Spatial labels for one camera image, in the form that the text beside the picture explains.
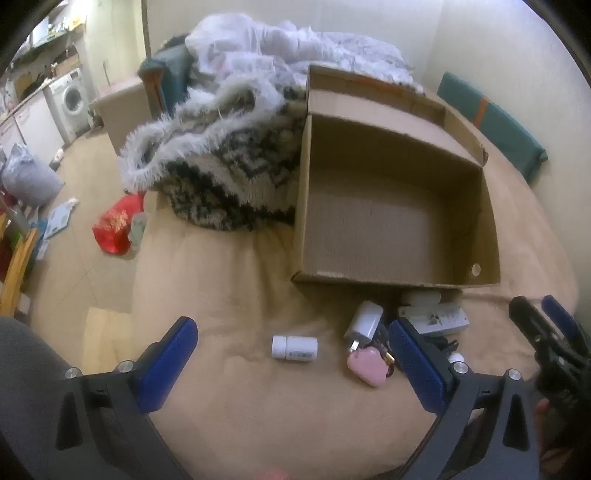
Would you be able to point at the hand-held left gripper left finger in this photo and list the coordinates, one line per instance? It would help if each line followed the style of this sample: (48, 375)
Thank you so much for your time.
(166, 364)

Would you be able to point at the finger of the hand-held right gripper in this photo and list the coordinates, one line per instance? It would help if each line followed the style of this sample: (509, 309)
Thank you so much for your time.
(559, 318)
(526, 321)

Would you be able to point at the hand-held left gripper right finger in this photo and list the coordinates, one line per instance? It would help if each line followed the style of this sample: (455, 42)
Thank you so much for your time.
(415, 369)

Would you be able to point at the black plastic gadget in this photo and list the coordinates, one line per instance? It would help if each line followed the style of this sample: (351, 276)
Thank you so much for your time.
(443, 345)

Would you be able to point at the small white red-label bottle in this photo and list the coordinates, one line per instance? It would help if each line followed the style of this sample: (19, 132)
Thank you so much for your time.
(456, 357)

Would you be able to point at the pink heart-shaped case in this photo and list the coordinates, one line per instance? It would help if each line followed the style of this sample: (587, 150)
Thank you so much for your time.
(367, 367)

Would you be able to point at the white power strip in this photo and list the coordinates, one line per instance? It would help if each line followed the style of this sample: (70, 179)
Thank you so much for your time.
(441, 318)

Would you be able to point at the white wall charger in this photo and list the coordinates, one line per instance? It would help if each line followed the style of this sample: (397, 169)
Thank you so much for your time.
(364, 323)

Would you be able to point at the white pill bottle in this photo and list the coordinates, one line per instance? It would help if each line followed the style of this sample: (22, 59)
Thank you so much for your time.
(295, 347)

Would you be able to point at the brown cardboard box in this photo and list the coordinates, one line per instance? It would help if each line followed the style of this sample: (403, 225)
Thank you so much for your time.
(392, 221)

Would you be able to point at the person's right hand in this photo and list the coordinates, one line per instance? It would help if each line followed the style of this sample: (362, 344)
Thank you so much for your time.
(541, 417)

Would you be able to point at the flat cardboard piece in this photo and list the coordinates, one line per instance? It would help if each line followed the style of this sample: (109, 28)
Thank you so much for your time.
(108, 337)

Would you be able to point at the white plastic object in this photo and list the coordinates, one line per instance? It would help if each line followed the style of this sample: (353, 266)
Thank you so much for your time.
(427, 298)

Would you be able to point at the clear plastic bottle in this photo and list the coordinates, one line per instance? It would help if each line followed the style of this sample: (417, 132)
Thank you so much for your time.
(137, 230)

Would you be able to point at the person's grey trouser leg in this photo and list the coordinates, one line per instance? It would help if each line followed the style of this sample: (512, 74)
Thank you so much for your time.
(27, 397)

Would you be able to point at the red plastic bag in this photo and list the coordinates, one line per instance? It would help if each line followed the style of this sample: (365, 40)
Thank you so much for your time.
(115, 226)

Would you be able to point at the yellow wooden chair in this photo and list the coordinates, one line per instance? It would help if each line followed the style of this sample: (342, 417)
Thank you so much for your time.
(16, 267)

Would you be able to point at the white papers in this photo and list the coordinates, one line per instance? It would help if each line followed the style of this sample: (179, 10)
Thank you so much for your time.
(57, 221)

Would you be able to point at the green padded headboard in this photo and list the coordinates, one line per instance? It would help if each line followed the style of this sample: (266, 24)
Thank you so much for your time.
(494, 124)

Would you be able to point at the black and cream shaggy blanket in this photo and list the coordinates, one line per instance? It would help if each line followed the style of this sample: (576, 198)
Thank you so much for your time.
(221, 161)

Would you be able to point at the grey plastic bag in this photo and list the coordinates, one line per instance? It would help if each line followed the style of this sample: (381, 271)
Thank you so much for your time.
(30, 177)

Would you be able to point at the beige side table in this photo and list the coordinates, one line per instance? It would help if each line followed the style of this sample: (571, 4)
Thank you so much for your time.
(122, 110)

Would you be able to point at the white kitchen cabinets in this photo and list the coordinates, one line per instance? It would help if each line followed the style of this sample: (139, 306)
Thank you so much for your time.
(27, 124)

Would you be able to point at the white washing machine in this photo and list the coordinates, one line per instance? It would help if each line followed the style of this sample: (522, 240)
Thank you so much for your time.
(69, 99)

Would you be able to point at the green upholstered chair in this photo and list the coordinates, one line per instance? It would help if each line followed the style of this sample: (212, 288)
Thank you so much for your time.
(166, 76)

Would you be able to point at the white fluffy duvet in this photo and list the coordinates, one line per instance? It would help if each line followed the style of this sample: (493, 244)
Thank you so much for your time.
(286, 50)

